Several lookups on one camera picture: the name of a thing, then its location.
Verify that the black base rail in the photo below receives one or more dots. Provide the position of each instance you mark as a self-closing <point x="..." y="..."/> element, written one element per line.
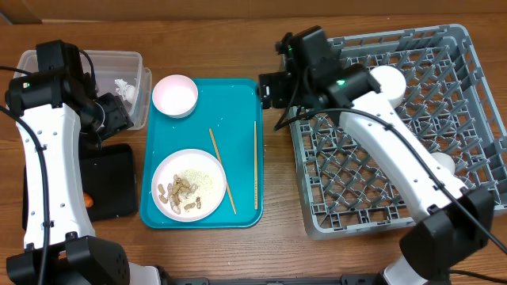
<point x="361" y="279"/>

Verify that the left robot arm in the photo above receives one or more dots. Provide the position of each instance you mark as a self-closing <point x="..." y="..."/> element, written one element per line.
<point x="60" y="245"/>

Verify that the clear plastic bin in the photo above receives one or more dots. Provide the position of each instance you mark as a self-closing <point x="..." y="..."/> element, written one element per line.
<point x="73" y="93"/>

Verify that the small white cup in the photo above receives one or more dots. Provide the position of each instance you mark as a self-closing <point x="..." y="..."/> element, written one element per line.
<point x="445" y="162"/>

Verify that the teal serving tray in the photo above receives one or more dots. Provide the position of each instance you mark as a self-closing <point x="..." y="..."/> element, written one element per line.
<point x="222" y="124"/>

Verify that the white napkin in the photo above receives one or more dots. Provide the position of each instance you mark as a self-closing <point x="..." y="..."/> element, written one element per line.
<point x="125" y="91"/>

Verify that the orange carrot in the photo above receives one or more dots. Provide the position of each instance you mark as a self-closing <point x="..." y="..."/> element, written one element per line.
<point x="88" y="200"/>

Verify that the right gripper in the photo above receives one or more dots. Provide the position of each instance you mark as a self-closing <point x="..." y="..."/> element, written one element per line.
<point x="272" y="86"/>

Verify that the pink bowl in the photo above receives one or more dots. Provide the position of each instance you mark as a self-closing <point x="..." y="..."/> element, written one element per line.
<point x="175" y="96"/>

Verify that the grey dishwasher rack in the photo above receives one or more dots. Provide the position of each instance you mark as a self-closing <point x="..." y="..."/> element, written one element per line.
<point x="448" y="106"/>

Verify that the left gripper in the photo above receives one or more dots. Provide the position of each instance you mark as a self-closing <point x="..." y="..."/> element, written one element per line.
<point x="119" y="117"/>

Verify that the white plate with peanuts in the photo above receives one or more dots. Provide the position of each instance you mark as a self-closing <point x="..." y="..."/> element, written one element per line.
<point x="188" y="186"/>

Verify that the white bowl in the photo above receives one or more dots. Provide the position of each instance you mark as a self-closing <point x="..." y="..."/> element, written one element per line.
<point x="392" y="83"/>

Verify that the black plastic tray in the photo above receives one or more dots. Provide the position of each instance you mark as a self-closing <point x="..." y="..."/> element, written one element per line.
<point x="108" y="177"/>

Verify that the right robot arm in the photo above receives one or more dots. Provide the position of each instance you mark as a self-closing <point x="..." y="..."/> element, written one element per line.
<point x="452" y="221"/>

